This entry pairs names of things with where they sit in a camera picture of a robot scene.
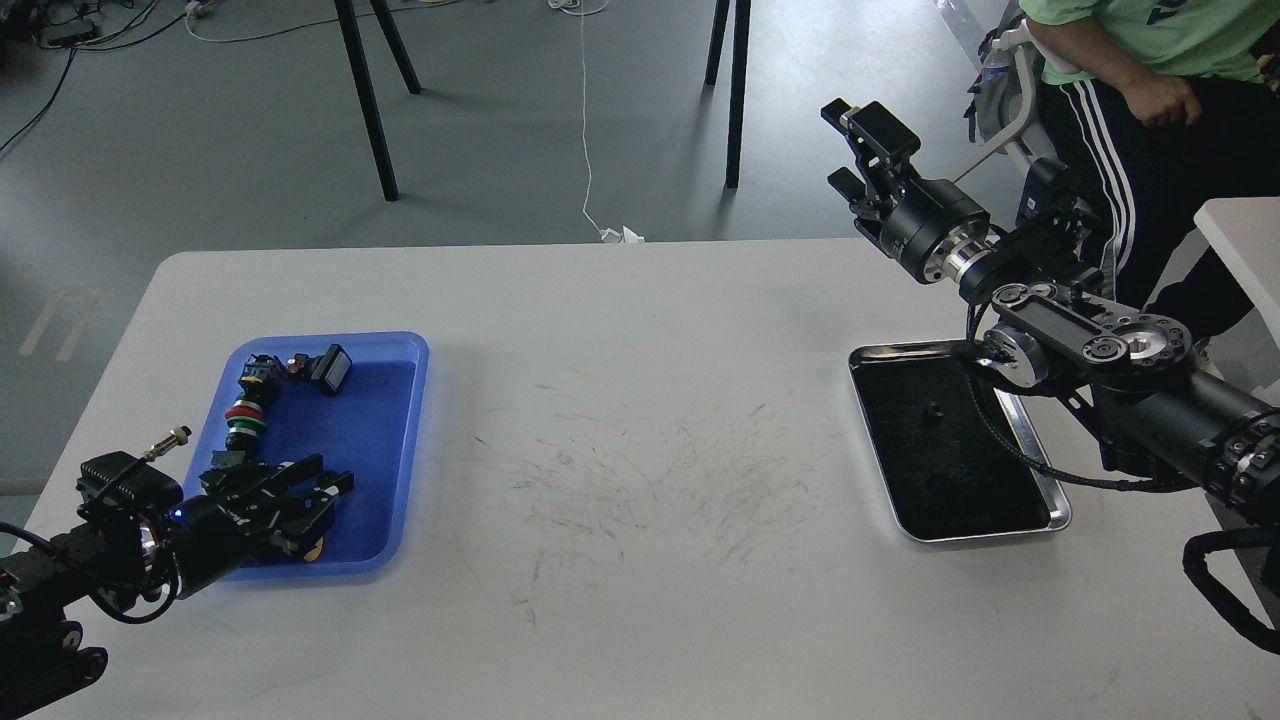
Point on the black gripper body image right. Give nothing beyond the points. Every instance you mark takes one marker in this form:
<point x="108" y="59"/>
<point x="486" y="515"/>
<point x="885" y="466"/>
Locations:
<point x="929" y="211"/>

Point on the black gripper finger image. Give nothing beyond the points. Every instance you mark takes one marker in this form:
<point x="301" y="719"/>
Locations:
<point x="871" y="204"/>
<point x="295" y="522"/>
<point x="882" y="144"/>
<point x="239" y="482"/>

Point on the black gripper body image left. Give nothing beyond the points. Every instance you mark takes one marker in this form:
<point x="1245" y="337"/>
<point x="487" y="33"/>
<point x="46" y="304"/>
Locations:
<point x="207" y="543"/>

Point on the blue plastic tray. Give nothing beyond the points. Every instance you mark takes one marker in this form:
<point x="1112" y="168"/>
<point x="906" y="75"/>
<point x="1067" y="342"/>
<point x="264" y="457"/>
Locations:
<point x="369" y="428"/>

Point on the silver metal tray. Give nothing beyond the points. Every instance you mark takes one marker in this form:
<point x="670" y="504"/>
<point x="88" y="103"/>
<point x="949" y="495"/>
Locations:
<point x="963" y="478"/>

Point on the yellow mushroom push button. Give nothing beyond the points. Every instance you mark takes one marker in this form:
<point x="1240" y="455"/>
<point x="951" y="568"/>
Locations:
<point x="314" y="551"/>

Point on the red green push button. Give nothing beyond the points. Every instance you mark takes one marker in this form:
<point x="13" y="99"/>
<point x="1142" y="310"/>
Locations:
<point x="245" y="427"/>

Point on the grey backpack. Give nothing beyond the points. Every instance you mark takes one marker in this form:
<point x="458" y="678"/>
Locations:
<point x="992" y="107"/>

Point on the plastic water bottle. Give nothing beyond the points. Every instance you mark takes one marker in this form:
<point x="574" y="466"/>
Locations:
<point x="996" y="61"/>

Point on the black square push button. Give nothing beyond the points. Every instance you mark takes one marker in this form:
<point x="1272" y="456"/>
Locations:
<point x="328" y="372"/>

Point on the white office chair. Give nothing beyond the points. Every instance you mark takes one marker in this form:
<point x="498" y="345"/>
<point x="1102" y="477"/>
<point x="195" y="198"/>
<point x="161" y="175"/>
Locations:
<point x="1029" y="58"/>

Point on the black table legs right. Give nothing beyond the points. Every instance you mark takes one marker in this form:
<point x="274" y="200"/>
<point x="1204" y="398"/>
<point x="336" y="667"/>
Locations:
<point x="731" y="16"/>

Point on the black table legs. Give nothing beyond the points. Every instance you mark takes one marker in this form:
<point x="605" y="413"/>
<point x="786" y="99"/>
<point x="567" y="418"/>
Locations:
<point x="347" y="21"/>
<point x="731" y="16"/>

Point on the person in green shirt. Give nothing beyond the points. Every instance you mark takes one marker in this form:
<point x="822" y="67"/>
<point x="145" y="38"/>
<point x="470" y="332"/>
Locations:
<point x="1160" y="107"/>

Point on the white side table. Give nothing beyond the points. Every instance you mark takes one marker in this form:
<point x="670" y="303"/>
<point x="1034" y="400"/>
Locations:
<point x="1245" y="235"/>

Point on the black table legs left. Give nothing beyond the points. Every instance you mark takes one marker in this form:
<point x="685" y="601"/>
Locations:
<point x="347" y="21"/>

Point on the black blue yellow switch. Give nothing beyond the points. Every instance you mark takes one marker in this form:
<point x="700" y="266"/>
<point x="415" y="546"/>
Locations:
<point x="261" y="379"/>

